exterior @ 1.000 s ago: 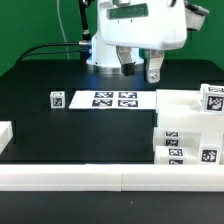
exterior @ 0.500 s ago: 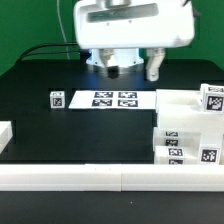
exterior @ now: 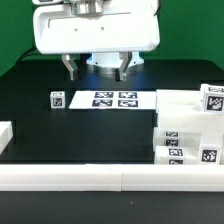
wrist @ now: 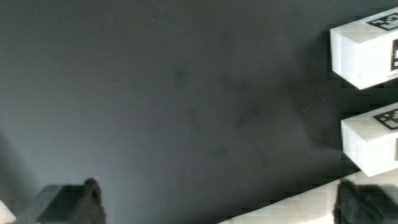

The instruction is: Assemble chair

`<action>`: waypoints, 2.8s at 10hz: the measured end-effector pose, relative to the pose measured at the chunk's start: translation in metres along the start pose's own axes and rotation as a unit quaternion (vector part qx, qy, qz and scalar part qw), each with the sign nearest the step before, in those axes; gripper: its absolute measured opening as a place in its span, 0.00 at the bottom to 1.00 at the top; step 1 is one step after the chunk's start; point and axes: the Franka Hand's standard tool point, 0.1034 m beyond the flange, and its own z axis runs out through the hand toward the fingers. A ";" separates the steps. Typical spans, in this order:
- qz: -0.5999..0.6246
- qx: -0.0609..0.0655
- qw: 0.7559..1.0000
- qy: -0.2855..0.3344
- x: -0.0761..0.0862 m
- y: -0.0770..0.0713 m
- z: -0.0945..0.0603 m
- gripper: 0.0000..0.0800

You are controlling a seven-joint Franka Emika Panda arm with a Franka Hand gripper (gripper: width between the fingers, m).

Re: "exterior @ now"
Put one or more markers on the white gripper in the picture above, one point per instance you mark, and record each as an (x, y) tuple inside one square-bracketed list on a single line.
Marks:
[(121, 27)]

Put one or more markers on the white flat tagged sheet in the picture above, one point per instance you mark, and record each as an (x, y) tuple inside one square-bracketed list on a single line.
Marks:
[(129, 100)]

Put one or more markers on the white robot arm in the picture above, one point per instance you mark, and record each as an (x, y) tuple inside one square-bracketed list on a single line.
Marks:
[(106, 62)]

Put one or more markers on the small white tagged cube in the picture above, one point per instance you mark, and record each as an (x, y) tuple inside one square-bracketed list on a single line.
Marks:
[(212, 98), (57, 99)]

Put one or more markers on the white U-shaped fence wall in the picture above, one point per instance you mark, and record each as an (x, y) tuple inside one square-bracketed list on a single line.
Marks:
[(121, 177)]

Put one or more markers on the white chair back pieces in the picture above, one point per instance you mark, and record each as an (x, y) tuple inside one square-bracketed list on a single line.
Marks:
[(181, 110)]

